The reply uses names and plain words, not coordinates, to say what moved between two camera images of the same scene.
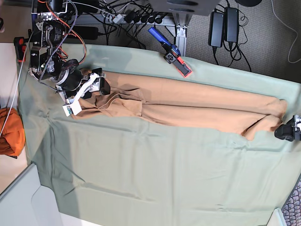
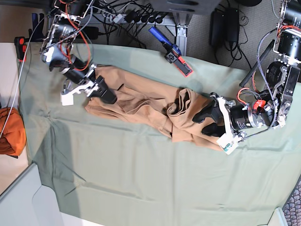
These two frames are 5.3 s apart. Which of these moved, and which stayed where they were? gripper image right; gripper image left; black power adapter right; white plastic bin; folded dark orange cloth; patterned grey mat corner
Moved: gripper image right; gripper image left
Stayed: black power adapter right; folded dark orange cloth; patterned grey mat corner; white plastic bin
